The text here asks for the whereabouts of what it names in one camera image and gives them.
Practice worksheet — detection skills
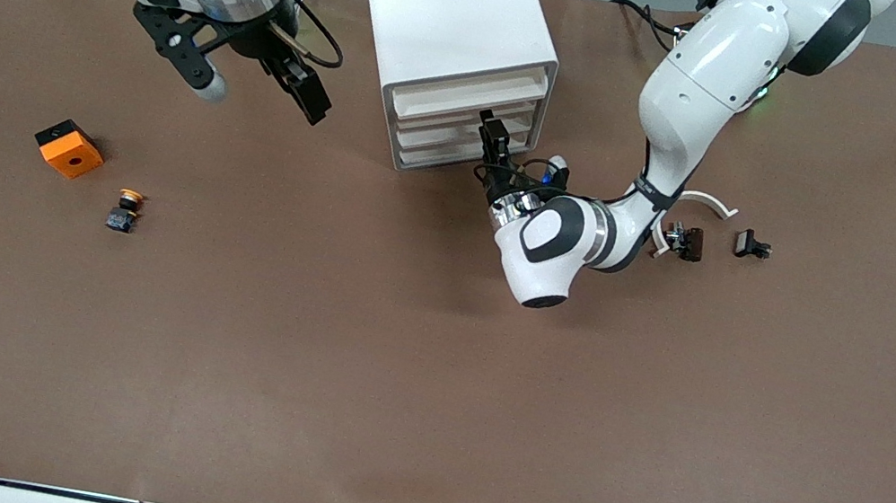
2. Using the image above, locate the white plastic tray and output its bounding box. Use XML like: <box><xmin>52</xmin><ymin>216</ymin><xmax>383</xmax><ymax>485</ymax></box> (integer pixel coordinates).
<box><xmin>391</xmin><ymin>83</ymin><xmax>542</xmax><ymax>160</ymax></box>

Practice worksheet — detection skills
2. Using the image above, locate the white plastic drawer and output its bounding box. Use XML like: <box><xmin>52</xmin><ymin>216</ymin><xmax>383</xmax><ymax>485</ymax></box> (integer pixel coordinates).
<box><xmin>393</xmin><ymin>101</ymin><xmax>538</xmax><ymax>175</ymax></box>
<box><xmin>394</xmin><ymin>117</ymin><xmax>539</xmax><ymax>190</ymax></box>
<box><xmin>384</xmin><ymin>42</ymin><xmax>554</xmax><ymax>142</ymax></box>

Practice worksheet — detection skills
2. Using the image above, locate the white drawer cabinet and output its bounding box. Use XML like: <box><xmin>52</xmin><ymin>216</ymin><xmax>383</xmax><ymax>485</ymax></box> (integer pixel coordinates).
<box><xmin>323</xmin><ymin>0</ymin><xmax>570</xmax><ymax>193</ymax></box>

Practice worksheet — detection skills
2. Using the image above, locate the orange mushroom push button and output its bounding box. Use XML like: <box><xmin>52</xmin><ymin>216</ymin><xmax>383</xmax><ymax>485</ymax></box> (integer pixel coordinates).
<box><xmin>105</xmin><ymin>185</ymin><xmax>147</xmax><ymax>236</ymax></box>

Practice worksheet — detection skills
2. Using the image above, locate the black connector block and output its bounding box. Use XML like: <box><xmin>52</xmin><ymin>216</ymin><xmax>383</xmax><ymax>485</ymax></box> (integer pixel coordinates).
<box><xmin>662</xmin><ymin>221</ymin><xmax>707</xmax><ymax>265</ymax></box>

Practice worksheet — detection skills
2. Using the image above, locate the white curved plastic part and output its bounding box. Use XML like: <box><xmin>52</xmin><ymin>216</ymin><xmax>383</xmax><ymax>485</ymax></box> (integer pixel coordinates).
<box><xmin>647</xmin><ymin>185</ymin><xmax>741</xmax><ymax>271</ymax></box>

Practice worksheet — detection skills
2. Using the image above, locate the orange box with black base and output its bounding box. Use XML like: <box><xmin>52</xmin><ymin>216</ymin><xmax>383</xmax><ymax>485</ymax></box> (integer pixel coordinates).
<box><xmin>29</xmin><ymin>115</ymin><xmax>110</xmax><ymax>185</ymax></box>

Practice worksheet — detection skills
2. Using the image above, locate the small black clip part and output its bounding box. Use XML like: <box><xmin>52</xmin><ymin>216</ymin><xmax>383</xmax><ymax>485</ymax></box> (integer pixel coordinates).
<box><xmin>732</xmin><ymin>228</ymin><xmax>777</xmax><ymax>264</ymax></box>

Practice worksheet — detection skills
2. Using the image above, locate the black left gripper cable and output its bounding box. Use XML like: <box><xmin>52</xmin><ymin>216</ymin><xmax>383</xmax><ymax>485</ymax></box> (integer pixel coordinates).
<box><xmin>471</xmin><ymin>147</ymin><xmax>573</xmax><ymax>213</ymax></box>

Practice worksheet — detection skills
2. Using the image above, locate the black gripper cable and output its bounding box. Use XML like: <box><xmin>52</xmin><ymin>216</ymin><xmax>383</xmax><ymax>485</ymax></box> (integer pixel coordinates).
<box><xmin>471</xmin><ymin>147</ymin><xmax>573</xmax><ymax>213</ymax></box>
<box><xmin>267</xmin><ymin>0</ymin><xmax>355</xmax><ymax>73</ymax></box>

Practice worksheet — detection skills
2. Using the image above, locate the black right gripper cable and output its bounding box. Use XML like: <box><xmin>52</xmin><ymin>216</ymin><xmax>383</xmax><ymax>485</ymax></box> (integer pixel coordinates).
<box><xmin>267</xmin><ymin>0</ymin><xmax>355</xmax><ymax>73</ymax></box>

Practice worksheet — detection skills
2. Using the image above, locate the black left arm base cable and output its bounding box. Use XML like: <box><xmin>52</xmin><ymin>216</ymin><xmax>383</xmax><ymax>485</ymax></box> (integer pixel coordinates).
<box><xmin>604</xmin><ymin>0</ymin><xmax>690</xmax><ymax>55</ymax></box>

